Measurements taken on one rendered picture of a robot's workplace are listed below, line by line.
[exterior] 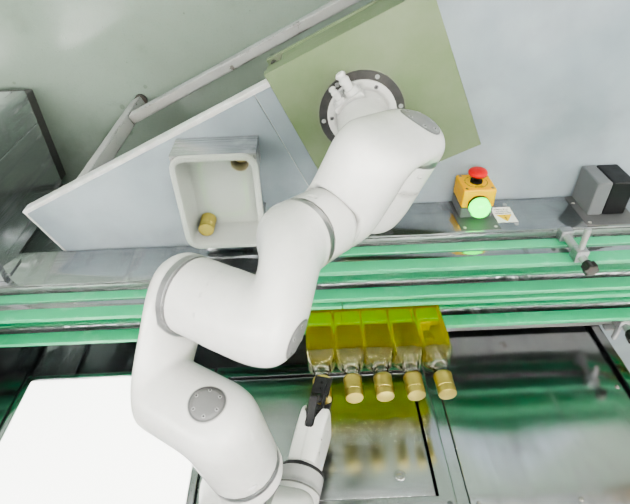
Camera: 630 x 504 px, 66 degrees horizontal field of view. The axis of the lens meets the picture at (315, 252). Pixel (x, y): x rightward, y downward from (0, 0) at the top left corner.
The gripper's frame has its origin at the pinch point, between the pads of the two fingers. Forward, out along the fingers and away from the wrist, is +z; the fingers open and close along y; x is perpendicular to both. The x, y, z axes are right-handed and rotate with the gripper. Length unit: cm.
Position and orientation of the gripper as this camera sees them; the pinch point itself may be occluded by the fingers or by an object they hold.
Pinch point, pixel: (322, 395)
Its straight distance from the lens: 94.0
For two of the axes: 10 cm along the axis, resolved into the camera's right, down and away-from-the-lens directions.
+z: 2.3, -6.1, 7.5
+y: -0.4, -7.8, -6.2
